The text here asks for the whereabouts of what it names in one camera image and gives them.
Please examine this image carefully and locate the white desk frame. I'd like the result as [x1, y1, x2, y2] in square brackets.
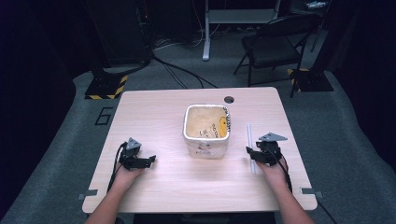
[202, 0, 282, 62]

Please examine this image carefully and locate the white square bin with liner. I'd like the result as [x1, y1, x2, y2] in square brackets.
[182, 104, 232, 161]

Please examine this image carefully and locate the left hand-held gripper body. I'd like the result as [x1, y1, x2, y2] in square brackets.
[119, 137, 146, 165]

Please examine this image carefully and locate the black yellow striped stand base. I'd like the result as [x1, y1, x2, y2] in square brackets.
[287, 67, 334, 93]
[84, 74, 129, 101]

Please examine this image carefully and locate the black floor cable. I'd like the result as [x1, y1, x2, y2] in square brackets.
[151, 54, 219, 90]

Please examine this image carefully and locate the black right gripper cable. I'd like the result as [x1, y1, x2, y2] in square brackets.
[262, 147, 339, 224]

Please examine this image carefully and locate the black folding chair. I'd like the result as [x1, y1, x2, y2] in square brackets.
[233, 13, 316, 99]

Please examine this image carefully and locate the grey table bracket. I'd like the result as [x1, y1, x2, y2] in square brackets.
[299, 187, 324, 200]
[77, 189, 99, 201]

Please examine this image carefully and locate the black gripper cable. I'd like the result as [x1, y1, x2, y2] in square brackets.
[262, 147, 339, 224]
[106, 142, 129, 193]

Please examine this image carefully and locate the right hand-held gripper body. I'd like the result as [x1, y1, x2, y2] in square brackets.
[255, 132, 289, 162]

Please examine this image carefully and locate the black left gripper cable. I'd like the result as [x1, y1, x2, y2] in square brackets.
[106, 142, 129, 193]

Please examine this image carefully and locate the white plastic straw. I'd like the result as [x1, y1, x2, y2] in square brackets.
[246, 123, 257, 175]

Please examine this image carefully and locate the person's left hand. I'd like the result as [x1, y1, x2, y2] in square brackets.
[113, 163, 146, 191]

